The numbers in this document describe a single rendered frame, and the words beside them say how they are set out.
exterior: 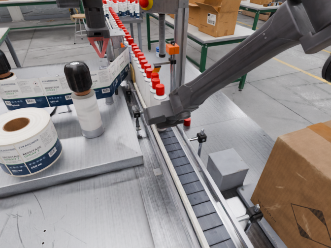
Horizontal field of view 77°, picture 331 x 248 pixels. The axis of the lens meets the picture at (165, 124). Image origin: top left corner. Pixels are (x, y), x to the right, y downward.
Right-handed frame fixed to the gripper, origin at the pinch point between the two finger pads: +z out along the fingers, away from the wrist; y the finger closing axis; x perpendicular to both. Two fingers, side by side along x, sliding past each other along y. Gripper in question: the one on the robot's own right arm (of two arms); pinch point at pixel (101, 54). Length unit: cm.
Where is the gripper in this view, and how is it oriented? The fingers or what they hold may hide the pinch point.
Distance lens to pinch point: 78.2
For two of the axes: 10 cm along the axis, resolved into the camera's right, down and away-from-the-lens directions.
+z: -0.2, 7.9, 6.1
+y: 3.2, 5.8, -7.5
